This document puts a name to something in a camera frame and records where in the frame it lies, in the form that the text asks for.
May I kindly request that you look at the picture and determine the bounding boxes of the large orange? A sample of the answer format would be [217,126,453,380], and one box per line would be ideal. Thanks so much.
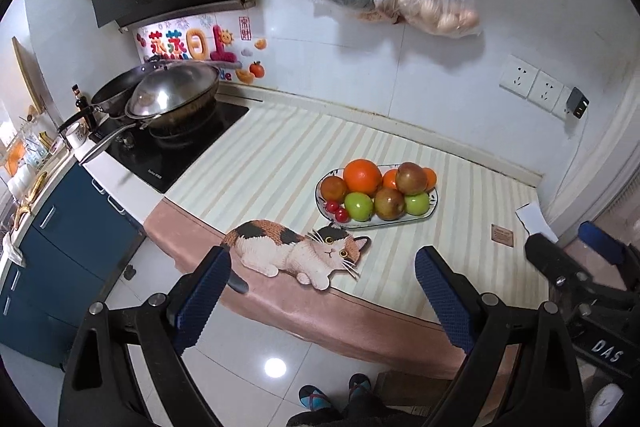
[342,158,382,196]

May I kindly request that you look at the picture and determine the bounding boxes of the centre red-brown apple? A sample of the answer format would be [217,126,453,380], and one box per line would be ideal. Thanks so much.
[374,187,406,221]

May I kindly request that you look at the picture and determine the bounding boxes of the right back orange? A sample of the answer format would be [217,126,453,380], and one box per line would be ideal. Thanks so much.
[422,167,437,192]

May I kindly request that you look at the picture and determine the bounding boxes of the steel wok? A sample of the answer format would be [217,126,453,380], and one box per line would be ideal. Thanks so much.
[79,61,220,165]

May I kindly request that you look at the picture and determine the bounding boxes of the left white wall socket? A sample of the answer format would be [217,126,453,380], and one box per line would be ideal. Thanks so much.
[499,55,539,98]

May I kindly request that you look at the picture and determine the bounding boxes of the red cherry tomato with stem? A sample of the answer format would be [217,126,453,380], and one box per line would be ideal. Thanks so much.
[334,206,350,223]

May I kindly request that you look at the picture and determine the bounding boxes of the colourful wall stickers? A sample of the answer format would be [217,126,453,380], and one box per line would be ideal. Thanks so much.
[132,11,268,84]

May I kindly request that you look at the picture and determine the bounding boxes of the right blue slipper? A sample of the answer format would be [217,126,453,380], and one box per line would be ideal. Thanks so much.
[348,373,372,401]

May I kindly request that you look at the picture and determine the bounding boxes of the blue kitchen cabinet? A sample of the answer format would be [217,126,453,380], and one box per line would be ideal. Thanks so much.
[1,165,144,367]

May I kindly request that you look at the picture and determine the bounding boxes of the left green apple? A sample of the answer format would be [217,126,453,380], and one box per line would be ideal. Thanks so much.
[344,192,374,222]

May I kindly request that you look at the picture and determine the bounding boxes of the green apple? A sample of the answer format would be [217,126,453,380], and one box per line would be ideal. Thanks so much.
[405,192,431,216]
[344,192,374,222]

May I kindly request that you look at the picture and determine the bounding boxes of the black gas stove top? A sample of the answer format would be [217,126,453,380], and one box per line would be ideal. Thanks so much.
[105,102,248,194]

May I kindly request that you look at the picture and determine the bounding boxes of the right green apple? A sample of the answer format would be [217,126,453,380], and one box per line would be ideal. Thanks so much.
[405,192,431,216]

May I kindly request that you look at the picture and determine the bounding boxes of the striped cat print mat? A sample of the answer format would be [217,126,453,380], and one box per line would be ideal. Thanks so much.
[143,103,549,378]

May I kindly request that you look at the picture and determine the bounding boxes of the blue slipper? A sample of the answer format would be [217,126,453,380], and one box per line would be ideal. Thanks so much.
[298,385,333,412]
[348,373,372,401]

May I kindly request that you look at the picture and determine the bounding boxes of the small red cherry tomato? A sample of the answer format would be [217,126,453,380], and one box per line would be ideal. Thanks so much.
[326,200,341,213]

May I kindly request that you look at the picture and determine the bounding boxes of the middle hidden orange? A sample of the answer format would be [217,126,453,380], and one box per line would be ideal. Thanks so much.
[383,168,399,192]

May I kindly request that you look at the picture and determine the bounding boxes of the left blue slipper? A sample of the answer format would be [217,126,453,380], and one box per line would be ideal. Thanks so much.
[298,385,333,412]

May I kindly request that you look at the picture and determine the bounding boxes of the brown square label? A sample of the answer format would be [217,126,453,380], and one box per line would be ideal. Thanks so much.
[490,223,514,248]

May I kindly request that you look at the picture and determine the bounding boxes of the black frying pan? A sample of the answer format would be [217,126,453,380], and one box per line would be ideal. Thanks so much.
[58,60,168,134]

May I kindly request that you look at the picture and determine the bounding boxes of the wooden cutting board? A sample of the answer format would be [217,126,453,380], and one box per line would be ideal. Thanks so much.
[11,36,47,114]

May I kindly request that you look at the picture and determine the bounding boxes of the right white wall socket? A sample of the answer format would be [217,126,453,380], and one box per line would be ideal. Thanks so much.
[527,70,564,113]

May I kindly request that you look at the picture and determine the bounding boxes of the small left red-brown apple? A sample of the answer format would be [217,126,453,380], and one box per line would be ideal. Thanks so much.
[320,176,348,205]

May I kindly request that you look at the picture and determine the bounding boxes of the white paper sheet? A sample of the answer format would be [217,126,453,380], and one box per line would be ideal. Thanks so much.
[515,202,559,243]

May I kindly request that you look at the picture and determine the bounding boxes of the glass fruit plate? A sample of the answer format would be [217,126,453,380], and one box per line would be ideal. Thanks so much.
[314,168,439,230]

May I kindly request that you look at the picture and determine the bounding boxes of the black plug adapter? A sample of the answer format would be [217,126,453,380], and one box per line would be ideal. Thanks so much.
[565,87,589,119]

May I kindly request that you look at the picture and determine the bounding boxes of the dark sauce bottle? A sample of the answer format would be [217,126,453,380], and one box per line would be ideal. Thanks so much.
[72,84,98,132]

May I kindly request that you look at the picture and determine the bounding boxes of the top red-brown apple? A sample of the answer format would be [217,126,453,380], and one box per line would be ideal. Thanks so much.
[395,161,427,196]

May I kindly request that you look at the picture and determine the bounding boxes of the white wall socket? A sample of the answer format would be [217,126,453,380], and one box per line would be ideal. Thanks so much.
[499,55,539,98]
[527,70,564,113]

